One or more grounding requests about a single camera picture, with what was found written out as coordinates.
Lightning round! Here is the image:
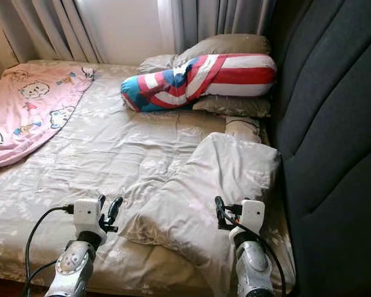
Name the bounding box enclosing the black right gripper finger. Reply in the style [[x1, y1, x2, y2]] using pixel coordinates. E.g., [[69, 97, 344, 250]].
[[215, 196, 229, 231]]

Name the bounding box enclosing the pink cartoon print blanket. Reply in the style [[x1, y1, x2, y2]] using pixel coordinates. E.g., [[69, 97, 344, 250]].
[[0, 62, 95, 171]]

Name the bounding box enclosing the large grey floral pillow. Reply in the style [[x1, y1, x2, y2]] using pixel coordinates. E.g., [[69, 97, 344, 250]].
[[121, 132, 281, 297]]

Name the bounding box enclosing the grey floral bedsheet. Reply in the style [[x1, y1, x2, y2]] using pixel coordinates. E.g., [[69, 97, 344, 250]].
[[0, 59, 297, 295]]

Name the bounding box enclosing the small beige pillow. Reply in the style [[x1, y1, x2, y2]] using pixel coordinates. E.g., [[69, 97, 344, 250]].
[[224, 116, 262, 144]]

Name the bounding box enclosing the dark grey upholstered panel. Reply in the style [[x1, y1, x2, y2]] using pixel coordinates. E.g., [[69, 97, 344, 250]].
[[266, 0, 371, 297]]

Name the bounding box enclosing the red white blue bolster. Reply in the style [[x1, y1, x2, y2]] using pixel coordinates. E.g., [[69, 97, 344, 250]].
[[121, 53, 278, 113]]

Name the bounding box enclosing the grey curtain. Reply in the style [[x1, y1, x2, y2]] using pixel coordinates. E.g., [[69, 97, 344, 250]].
[[158, 0, 276, 55], [0, 0, 95, 64]]

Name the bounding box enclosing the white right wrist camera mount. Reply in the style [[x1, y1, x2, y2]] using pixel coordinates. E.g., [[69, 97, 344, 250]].
[[229, 199, 267, 245]]

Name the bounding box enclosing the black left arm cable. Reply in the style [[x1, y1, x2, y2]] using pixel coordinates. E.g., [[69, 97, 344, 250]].
[[23, 204, 76, 297]]

